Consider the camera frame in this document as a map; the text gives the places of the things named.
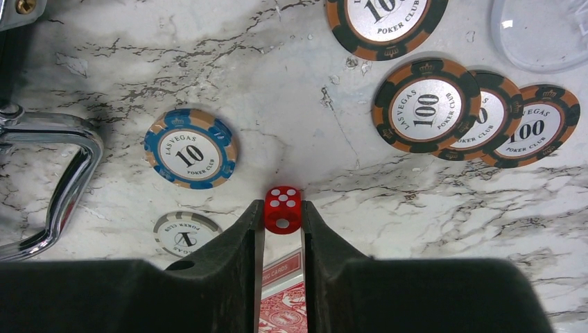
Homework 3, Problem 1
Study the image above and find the blue 10 chip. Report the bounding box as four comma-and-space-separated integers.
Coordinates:
144, 108, 239, 189

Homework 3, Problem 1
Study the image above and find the white grey chip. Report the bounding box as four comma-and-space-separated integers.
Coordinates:
153, 211, 223, 257

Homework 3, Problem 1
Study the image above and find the brown 100 chip middle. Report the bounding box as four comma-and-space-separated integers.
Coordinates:
433, 69, 524, 161

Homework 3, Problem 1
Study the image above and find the red card deck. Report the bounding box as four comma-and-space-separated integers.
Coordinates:
259, 249, 308, 333

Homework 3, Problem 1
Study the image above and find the brown 100 chip left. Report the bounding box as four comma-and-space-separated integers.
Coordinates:
371, 57, 481, 153

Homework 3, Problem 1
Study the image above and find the black poker case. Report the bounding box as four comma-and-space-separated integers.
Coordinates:
1, 1, 104, 262

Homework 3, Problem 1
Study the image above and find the brown 100 chip upper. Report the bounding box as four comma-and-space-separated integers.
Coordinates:
325, 0, 449, 61

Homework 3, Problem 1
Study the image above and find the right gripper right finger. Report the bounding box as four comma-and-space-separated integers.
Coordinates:
302, 201, 553, 332

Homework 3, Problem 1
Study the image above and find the red die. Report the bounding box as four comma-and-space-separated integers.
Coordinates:
263, 186, 302, 234

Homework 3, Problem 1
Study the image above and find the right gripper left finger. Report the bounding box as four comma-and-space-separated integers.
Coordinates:
1, 200, 264, 332

